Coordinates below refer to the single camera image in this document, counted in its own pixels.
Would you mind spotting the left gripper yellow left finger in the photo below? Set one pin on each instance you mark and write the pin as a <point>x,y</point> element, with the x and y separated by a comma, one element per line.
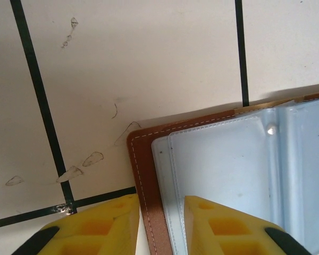
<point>95,231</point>

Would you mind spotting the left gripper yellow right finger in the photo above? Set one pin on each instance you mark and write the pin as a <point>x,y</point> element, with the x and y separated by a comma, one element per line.
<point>228,233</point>

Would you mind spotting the brown leather card holder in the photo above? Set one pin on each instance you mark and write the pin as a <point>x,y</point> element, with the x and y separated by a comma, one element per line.
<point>215,159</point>

